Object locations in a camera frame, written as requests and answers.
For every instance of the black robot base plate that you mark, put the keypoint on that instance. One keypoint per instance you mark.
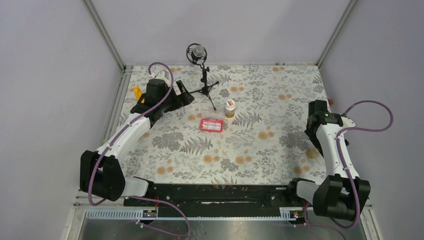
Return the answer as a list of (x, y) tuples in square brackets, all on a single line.
[(264, 195)]

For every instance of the red pill organizer box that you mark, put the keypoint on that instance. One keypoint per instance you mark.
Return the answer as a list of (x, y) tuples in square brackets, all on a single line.
[(212, 121)]

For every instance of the black microphone tripod stand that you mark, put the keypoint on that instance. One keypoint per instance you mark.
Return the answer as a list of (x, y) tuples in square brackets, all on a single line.
[(205, 90)]

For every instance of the grey microphone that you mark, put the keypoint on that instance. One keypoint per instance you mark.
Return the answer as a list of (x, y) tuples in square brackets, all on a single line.
[(196, 54)]

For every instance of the yellow lego block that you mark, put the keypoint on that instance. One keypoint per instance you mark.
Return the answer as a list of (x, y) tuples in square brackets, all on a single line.
[(138, 94)]

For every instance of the white pill bottle orange label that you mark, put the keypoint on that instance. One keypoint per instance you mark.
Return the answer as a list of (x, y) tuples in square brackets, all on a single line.
[(230, 108)]

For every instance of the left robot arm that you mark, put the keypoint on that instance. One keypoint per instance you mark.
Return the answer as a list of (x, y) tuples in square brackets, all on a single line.
[(100, 170)]

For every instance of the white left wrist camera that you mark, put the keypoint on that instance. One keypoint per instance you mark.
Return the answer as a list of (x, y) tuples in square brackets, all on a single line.
[(164, 75)]

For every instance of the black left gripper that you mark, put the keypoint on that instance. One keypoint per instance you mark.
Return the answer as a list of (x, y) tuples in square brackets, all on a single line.
[(185, 98)]

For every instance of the floral patterned mat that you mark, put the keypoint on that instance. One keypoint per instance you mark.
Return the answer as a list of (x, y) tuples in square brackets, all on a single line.
[(264, 142)]

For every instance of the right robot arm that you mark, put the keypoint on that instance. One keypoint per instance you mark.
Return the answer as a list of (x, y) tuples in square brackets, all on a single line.
[(343, 194)]

